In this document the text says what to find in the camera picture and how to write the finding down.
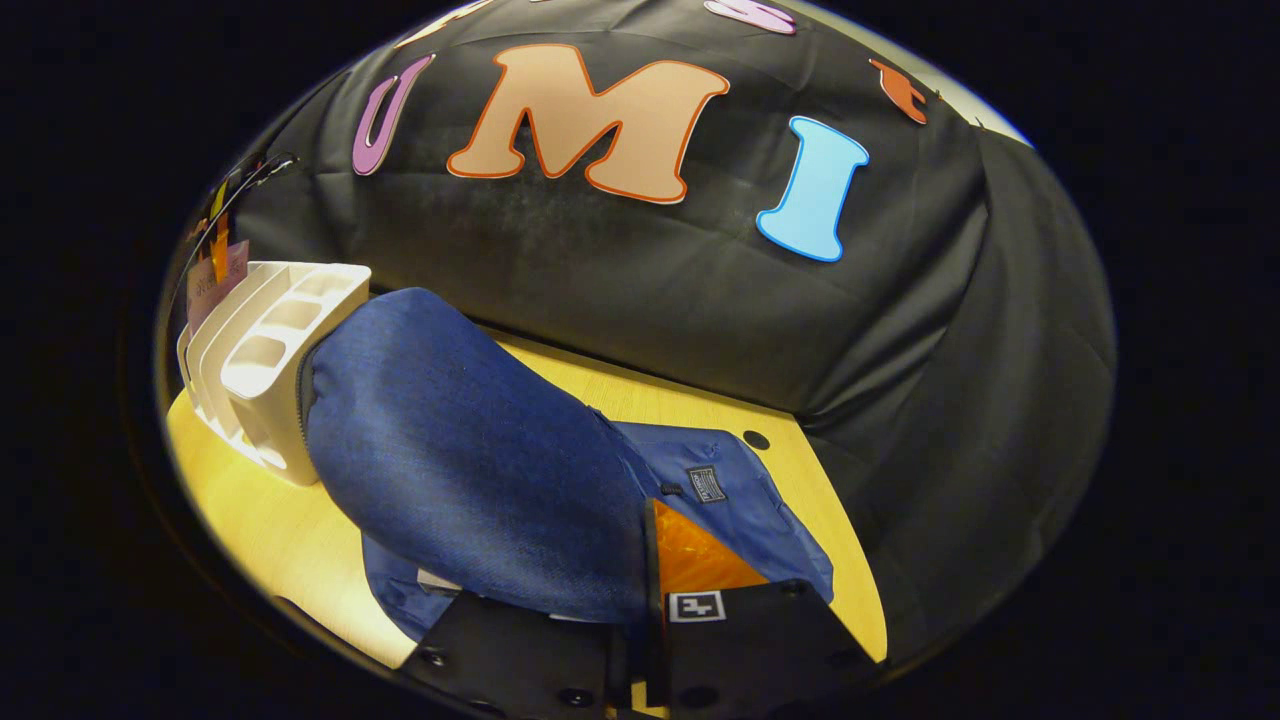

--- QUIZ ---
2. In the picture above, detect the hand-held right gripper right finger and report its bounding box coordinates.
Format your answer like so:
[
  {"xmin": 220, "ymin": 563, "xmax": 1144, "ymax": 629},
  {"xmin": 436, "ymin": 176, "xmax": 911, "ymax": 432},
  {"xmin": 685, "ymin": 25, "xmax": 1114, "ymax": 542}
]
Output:
[{"xmin": 638, "ymin": 498, "xmax": 889, "ymax": 720}]

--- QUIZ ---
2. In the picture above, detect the blue schoolbag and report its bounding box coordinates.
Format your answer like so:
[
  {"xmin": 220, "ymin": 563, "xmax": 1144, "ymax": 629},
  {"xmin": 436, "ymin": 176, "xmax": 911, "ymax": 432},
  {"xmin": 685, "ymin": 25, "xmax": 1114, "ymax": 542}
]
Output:
[{"xmin": 300, "ymin": 288, "xmax": 836, "ymax": 643}]

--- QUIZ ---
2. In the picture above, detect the black backdrop cloth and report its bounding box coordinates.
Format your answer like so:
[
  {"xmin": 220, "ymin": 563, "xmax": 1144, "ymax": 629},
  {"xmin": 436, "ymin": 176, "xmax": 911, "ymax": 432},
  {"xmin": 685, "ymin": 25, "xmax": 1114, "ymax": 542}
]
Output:
[{"xmin": 175, "ymin": 0, "xmax": 1116, "ymax": 661}]

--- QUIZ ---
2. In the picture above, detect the pink book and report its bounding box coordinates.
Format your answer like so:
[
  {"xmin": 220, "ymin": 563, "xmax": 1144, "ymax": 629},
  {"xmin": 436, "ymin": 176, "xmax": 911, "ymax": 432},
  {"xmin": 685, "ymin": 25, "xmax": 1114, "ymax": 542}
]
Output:
[{"xmin": 187, "ymin": 240, "xmax": 251, "ymax": 336}]

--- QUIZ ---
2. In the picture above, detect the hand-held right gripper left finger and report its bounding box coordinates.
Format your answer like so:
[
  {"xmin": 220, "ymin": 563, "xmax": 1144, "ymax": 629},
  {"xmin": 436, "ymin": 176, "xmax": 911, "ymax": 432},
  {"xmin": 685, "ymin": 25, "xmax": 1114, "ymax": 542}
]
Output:
[{"xmin": 398, "ymin": 590, "xmax": 631, "ymax": 720}]

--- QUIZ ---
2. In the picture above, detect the white bookshelf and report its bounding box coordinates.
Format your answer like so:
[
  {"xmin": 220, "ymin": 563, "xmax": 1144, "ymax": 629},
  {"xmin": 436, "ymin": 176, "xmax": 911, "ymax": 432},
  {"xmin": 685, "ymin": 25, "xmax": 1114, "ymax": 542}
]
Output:
[{"xmin": 178, "ymin": 260, "xmax": 373, "ymax": 488}]

